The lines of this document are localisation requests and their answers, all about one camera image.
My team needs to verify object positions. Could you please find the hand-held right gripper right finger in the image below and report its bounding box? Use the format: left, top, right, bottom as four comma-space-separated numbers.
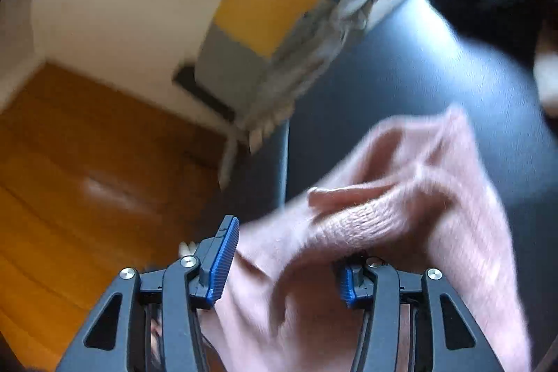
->
333, 252, 502, 372

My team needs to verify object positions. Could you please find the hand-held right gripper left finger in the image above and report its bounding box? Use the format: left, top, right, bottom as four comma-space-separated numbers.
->
56, 215, 240, 372

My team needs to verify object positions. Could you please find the pink knit sweater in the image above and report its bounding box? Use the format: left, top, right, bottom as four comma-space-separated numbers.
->
201, 104, 535, 372

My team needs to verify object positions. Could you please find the grey cloth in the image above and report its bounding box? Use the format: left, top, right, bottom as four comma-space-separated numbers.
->
244, 0, 423, 137

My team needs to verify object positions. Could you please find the grey yellow blue sofa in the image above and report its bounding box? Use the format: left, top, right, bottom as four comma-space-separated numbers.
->
172, 0, 399, 190

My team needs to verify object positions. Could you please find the beige knit sweater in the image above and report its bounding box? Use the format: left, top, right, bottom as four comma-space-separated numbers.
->
532, 28, 558, 115

